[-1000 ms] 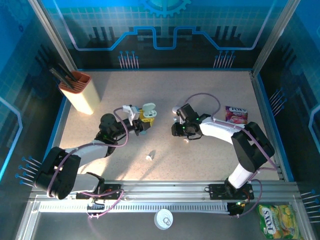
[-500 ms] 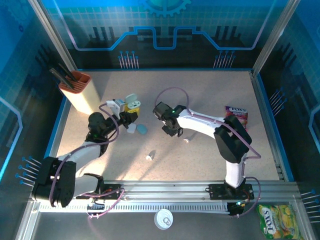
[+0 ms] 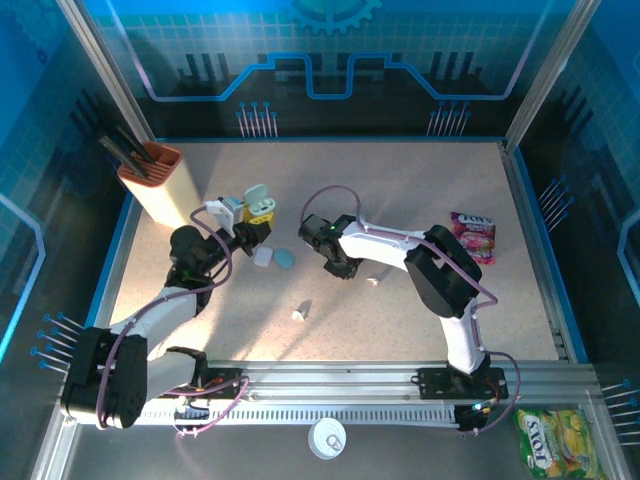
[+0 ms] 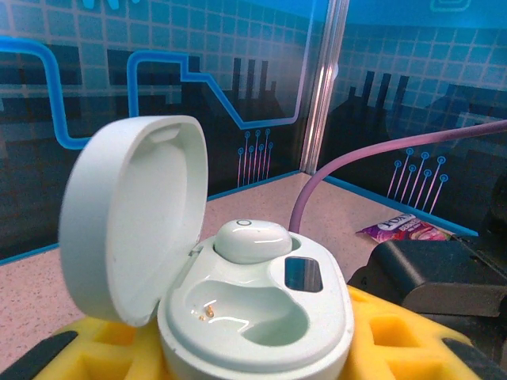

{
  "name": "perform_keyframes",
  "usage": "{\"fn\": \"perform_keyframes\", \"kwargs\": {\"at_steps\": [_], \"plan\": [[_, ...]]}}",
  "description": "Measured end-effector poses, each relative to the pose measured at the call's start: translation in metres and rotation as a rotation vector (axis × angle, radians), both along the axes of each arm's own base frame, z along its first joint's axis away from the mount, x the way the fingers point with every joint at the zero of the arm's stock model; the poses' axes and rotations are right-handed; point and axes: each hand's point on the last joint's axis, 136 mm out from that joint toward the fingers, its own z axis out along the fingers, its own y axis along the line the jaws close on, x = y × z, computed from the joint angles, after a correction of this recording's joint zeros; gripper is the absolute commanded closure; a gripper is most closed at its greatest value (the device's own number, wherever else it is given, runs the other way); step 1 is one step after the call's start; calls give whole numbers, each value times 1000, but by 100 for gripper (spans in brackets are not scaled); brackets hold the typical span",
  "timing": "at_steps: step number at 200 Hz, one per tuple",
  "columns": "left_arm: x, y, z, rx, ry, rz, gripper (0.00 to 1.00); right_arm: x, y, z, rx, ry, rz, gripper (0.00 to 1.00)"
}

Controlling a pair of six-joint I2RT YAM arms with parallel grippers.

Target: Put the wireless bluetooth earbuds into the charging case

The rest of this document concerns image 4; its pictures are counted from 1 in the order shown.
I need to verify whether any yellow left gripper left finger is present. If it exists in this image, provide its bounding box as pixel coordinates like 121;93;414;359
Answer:
0;315;171;380

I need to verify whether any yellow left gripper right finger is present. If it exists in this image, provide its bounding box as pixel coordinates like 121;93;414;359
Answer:
340;284;507;380

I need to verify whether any white earbud charging case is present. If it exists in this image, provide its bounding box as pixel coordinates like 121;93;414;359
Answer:
58;114;356;380

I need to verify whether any white wireless earbud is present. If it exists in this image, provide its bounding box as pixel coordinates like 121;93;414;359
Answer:
213;218;293;265

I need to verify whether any purple candy packet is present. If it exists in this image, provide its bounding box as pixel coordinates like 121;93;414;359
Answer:
355;212;452;243

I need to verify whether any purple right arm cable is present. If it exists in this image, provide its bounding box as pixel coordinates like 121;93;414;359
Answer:
288;120;507;233

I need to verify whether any aluminium frame post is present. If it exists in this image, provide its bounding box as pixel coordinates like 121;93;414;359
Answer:
299;0;352;175

